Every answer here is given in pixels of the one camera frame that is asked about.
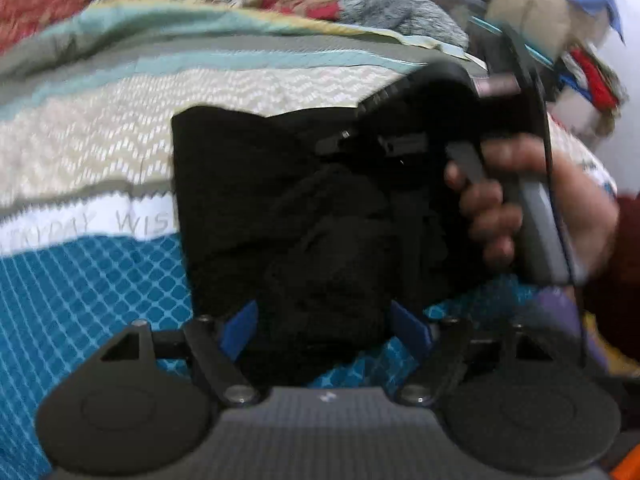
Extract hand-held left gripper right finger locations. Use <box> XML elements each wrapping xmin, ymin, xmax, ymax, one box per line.
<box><xmin>391</xmin><ymin>300</ymin><xmax>556</xmax><ymax>406</ymax></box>

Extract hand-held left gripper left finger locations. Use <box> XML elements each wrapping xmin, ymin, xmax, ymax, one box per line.
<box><xmin>100</xmin><ymin>301</ymin><xmax>259</xmax><ymax>407</ymax></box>

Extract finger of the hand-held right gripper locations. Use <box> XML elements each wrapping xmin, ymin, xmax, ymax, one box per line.
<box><xmin>315</xmin><ymin>130</ymin><xmax>352</xmax><ymax>156</ymax></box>
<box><xmin>378</xmin><ymin>134</ymin><xmax>430</xmax><ymax>157</ymax></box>

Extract black pants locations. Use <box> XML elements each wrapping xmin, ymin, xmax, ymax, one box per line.
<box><xmin>171</xmin><ymin>105</ymin><xmax>491</xmax><ymax>386</ymax></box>

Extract person's right forearm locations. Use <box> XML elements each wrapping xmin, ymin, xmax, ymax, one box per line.
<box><xmin>580</xmin><ymin>194</ymin><xmax>640</xmax><ymax>363</ymax></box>

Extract person's right hand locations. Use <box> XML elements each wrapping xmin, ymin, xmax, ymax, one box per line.
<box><xmin>444</xmin><ymin>134</ymin><xmax>622</xmax><ymax>277</ymax></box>

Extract grey furry blanket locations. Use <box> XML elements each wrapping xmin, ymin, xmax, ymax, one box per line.
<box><xmin>327</xmin><ymin>0</ymin><xmax>471</xmax><ymax>48</ymax></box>

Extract beige cardboard box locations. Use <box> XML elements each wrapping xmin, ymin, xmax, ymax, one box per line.
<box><xmin>487</xmin><ymin>0</ymin><xmax>578</xmax><ymax>58</ymax></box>

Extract purple cloth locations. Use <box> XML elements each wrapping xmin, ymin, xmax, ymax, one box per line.
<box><xmin>527</xmin><ymin>285</ymin><xmax>608</xmax><ymax>361</ymax></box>

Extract red cloth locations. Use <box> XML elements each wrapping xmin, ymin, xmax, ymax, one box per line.
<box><xmin>569</xmin><ymin>47</ymin><xmax>618</xmax><ymax>110</ymax></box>

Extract striped teal grey bedspread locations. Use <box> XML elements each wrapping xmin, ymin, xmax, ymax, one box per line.
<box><xmin>0</xmin><ymin>0</ymin><xmax>621</xmax><ymax>480</ymax></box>

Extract red floral patchwork quilt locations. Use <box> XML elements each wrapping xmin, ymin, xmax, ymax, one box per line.
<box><xmin>0</xmin><ymin>0</ymin><xmax>346</xmax><ymax>53</ymax></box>

